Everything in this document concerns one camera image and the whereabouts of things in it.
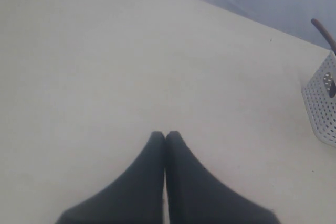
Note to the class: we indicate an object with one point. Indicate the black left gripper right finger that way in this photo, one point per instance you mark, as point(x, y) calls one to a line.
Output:
point(196, 196)

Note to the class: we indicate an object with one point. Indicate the brown wooden handled spoon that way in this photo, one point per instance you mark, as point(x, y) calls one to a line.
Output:
point(325, 34)

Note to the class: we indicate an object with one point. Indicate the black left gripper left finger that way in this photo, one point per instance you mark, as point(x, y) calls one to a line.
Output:
point(136, 196)

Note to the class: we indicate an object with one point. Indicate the white perforated plastic basket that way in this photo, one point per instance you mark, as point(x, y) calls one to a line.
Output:
point(319, 100)

